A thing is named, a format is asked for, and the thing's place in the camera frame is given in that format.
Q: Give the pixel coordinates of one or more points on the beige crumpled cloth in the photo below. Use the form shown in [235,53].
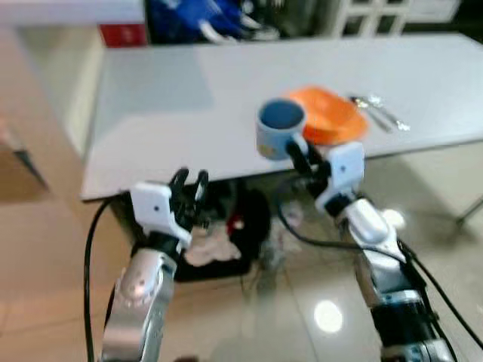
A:
[211,249]

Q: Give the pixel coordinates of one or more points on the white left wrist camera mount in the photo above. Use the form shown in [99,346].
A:
[155,207]

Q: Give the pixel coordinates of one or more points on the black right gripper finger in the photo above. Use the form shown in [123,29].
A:
[308,151]
[294,154]

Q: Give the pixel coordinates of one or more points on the blue ceramic mug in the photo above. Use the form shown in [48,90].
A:
[281,128]

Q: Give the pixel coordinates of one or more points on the red cardboard box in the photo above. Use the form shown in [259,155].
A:
[122,35]

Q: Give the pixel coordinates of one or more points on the silver metal spoon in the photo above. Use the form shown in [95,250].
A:
[389,113]
[370,113]

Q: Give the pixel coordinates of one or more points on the white cloth with logo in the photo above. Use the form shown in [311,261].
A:
[285,226]

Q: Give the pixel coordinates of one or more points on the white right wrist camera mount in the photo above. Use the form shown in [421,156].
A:
[346,170]

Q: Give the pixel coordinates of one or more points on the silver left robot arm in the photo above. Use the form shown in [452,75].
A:
[139,302]

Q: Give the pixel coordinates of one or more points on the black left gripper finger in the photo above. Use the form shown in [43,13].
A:
[200,187]
[179,185]

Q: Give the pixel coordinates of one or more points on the orange plastic bowl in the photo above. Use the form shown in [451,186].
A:
[332,117]

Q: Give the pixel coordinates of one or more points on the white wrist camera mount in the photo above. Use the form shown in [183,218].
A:
[155,207]
[346,170]

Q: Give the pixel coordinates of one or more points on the white glass-door cabinet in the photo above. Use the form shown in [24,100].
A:
[392,15]

